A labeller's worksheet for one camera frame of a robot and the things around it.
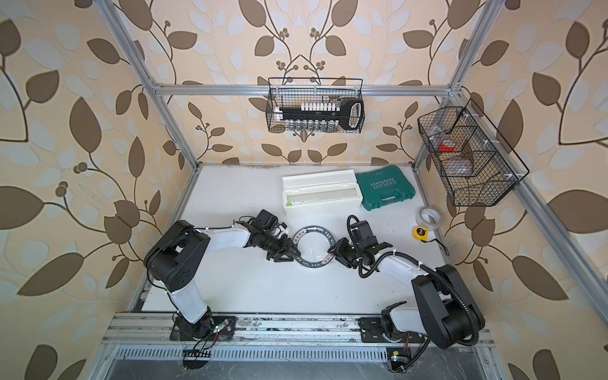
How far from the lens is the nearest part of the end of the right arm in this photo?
26.1 inches

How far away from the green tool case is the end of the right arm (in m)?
0.24

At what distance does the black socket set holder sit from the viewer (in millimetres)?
827

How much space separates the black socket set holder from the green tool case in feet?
0.96

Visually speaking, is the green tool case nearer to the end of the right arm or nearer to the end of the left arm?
the end of the right arm
